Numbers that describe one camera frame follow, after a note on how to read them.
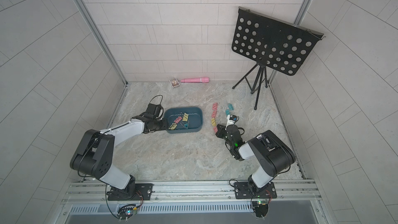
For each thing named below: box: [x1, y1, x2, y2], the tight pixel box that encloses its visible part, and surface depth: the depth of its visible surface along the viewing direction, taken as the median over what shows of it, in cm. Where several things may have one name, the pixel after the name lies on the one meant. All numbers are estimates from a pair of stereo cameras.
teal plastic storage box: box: [163, 106, 204, 134], surface depth 98 cm
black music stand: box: [231, 6, 326, 110], surface depth 79 cm
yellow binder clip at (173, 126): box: [168, 122, 178, 131], surface depth 93 cm
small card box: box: [168, 77, 180, 88], surface depth 118 cm
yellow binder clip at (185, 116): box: [182, 112, 189, 122], surface depth 98 cm
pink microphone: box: [180, 76, 210, 83], surface depth 118 cm
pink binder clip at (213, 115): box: [210, 106, 218, 119], surface depth 101 cm
